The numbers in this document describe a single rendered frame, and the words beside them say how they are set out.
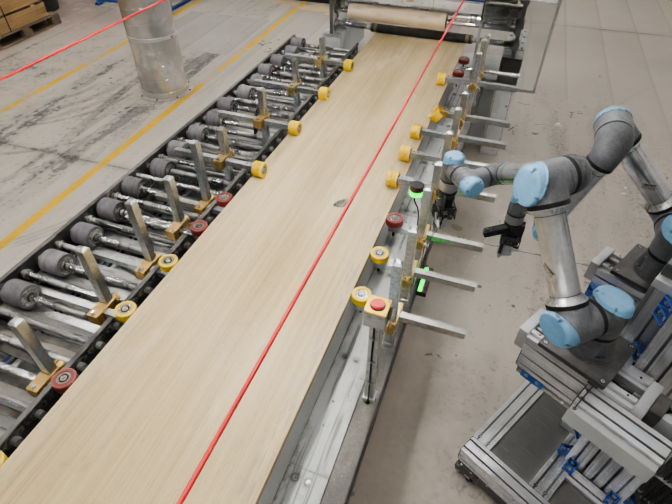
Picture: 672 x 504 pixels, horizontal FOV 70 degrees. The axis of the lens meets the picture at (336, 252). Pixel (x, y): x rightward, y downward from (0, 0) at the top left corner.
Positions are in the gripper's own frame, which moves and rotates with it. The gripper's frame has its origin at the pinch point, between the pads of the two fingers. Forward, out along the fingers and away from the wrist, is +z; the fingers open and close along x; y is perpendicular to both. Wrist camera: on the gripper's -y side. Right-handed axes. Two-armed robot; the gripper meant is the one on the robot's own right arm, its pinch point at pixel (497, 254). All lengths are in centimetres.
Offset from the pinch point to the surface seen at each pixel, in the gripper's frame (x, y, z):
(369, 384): -82, -34, 0
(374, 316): -83, -35, -38
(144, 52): 216, -357, 34
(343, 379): -71, -48, 21
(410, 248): -31, -34, -19
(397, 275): -56, -34, -29
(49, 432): -136, -121, -7
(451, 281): -26.4, -16.3, -2.9
